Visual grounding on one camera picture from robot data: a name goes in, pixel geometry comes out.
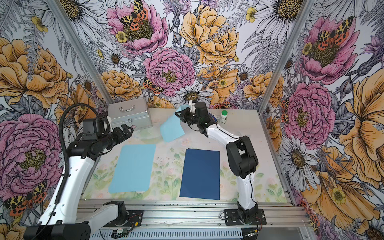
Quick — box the dark blue paper large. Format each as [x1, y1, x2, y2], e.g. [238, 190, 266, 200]
[180, 149, 220, 200]

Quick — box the clear plastic lid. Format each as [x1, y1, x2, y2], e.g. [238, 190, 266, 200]
[133, 127, 162, 140]

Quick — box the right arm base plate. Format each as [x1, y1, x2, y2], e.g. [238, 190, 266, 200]
[224, 209, 267, 226]

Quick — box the floral table mat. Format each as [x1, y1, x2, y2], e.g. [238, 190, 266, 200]
[83, 140, 288, 203]

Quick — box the black corrugated cable hose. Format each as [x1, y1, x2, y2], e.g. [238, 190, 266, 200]
[52, 102, 104, 211]

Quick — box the light blue paper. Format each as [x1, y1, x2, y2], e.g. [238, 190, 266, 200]
[160, 105, 188, 143]
[109, 145, 156, 194]

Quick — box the silver aluminium case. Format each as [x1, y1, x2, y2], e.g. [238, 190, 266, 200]
[108, 98, 153, 131]

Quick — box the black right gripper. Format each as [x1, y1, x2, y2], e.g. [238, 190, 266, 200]
[174, 107, 201, 128]

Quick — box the white bottle green cap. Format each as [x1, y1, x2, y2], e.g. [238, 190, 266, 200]
[220, 110, 228, 124]

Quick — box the aluminium rail base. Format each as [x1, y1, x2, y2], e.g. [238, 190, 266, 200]
[53, 197, 316, 240]

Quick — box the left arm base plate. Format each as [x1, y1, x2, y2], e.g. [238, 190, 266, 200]
[104, 210, 144, 228]

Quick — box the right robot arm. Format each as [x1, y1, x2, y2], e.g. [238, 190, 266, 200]
[175, 101, 259, 225]

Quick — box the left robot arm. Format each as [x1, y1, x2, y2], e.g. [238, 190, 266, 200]
[24, 118, 134, 240]

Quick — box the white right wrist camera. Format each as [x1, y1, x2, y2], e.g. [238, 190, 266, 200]
[189, 100, 196, 114]

